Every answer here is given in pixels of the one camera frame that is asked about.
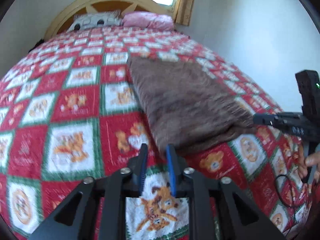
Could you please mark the brown knitted garment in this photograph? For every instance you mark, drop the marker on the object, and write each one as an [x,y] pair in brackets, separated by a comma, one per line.
[185,107]

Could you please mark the pink pillow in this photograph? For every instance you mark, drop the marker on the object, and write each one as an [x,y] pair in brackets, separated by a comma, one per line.
[148,20]

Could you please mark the yellow curtain right of window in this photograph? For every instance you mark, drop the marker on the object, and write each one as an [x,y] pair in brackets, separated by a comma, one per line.
[182,12]

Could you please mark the grey patterned pillow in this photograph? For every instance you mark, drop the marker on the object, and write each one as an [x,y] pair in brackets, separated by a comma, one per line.
[101,19]

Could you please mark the red patchwork teddy bedspread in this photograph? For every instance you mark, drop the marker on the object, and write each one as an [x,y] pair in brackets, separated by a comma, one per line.
[68,111]

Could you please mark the dark cloth beside bed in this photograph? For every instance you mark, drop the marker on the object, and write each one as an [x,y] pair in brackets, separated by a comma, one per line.
[41,41]

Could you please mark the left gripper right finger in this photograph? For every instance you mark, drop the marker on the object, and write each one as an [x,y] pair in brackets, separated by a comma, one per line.
[218,209]

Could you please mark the cream wooden headboard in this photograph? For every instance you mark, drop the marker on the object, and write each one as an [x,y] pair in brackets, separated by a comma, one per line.
[79,7]

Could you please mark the person's right hand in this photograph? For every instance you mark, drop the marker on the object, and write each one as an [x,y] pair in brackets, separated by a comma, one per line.
[310,161]

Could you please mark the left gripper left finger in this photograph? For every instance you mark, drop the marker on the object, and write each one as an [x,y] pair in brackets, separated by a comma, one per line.
[97,202]

